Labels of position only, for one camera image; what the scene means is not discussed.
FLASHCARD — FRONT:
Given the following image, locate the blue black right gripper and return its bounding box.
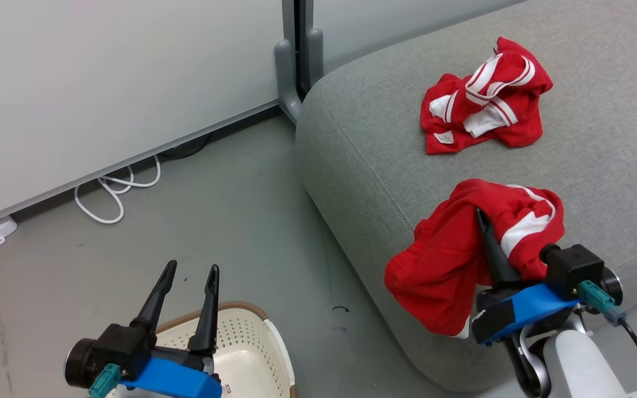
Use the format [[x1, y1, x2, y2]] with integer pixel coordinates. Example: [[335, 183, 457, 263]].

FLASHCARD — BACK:
[[471, 207, 580, 347]]

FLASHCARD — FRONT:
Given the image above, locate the teal right camera connector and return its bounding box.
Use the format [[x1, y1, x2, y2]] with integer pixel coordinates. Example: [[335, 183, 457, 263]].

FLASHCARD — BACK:
[[577, 280, 628, 327]]

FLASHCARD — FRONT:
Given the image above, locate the coiled white cable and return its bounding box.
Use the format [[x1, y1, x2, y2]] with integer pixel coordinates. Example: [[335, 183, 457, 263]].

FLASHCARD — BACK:
[[74, 155, 162, 224]]

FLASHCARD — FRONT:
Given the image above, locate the teal left camera connector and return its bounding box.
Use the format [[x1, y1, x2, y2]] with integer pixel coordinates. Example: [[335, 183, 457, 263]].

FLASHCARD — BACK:
[[88, 363, 123, 398]]

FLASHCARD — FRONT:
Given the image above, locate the red white-striped garment with label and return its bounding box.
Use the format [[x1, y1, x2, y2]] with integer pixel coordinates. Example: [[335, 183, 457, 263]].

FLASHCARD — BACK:
[[420, 36, 554, 155]]

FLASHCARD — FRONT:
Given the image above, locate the cream perforated laundry basket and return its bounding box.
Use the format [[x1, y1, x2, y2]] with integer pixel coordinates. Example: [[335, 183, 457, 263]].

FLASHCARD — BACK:
[[106, 301, 297, 398]]

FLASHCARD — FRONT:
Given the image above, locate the teal camera connector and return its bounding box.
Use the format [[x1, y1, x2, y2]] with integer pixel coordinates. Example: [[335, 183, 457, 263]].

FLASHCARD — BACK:
[[577, 280, 628, 327], [88, 363, 123, 398]]

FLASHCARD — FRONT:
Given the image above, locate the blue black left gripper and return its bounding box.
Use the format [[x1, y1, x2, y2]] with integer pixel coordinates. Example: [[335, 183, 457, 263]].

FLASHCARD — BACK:
[[118, 260, 223, 398]]

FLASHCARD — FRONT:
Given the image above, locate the black cable under partition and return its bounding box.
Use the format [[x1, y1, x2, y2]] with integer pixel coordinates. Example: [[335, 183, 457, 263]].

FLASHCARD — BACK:
[[159, 133, 212, 161]]

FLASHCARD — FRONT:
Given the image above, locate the grey fabric sofa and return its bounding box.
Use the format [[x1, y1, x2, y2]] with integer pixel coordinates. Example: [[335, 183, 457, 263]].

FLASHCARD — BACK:
[[295, 0, 637, 393]]

